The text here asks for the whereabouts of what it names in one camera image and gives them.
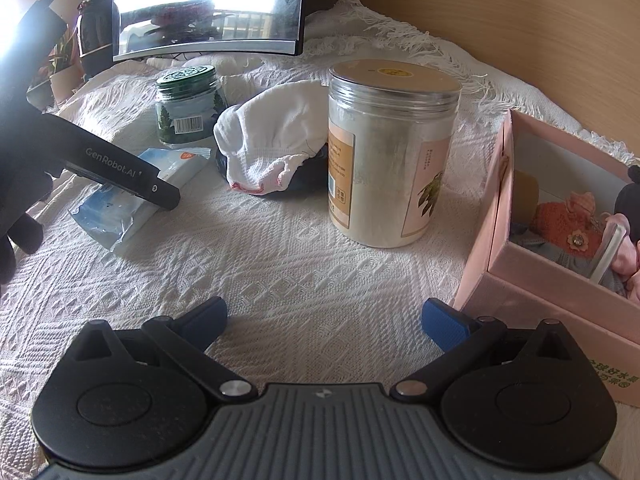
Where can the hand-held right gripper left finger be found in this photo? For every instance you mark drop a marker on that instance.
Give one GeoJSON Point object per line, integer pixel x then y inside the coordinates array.
{"type": "Point", "coordinates": [206, 321]}

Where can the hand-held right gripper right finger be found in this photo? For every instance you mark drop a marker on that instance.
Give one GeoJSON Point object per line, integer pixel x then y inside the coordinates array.
{"type": "Point", "coordinates": [442, 322]}

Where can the blue wet wipes packet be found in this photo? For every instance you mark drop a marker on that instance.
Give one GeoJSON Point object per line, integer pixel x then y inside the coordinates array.
{"type": "Point", "coordinates": [125, 215]}

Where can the pink cardboard box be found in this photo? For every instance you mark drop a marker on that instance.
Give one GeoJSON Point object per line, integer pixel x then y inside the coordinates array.
{"type": "Point", "coordinates": [525, 300]}

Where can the grey knitted cloth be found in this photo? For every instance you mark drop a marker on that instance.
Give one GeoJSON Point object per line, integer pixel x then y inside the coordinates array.
{"type": "Point", "coordinates": [555, 255]}

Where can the orange knitted doll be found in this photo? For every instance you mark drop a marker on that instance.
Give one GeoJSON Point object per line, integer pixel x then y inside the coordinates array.
{"type": "Point", "coordinates": [565, 220]}

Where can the pink soft cloth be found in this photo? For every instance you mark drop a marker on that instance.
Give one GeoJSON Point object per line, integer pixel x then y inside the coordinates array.
{"type": "Point", "coordinates": [631, 260]}

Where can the black plush toy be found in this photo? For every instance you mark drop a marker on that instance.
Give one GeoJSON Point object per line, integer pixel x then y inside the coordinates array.
{"type": "Point", "coordinates": [631, 195]}

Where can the person's left hand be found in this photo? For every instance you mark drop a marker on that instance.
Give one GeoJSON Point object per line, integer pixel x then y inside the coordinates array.
{"type": "Point", "coordinates": [20, 185]}

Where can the white woven blanket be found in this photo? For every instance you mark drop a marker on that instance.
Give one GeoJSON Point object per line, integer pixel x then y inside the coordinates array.
{"type": "Point", "coordinates": [280, 270]}

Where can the green glass jar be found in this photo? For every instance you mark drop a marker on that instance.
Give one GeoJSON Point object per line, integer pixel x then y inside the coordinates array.
{"type": "Point", "coordinates": [185, 110]}

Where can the dark vase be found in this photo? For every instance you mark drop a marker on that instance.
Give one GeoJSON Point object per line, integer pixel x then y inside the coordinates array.
{"type": "Point", "coordinates": [95, 30]}

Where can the white cloth with pink trim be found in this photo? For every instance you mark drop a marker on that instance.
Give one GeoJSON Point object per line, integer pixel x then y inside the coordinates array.
{"type": "Point", "coordinates": [270, 130]}

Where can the clear jar of white powder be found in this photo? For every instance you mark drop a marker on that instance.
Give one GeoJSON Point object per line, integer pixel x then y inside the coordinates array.
{"type": "Point", "coordinates": [385, 160]}

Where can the curved computer monitor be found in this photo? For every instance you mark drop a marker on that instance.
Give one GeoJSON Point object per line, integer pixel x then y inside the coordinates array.
{"type": "Point", "coordinates": [200, 0]}

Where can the wooden back panel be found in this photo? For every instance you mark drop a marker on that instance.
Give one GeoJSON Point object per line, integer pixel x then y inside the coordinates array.
{"type": "Point", "coordinates": [500, 20]}

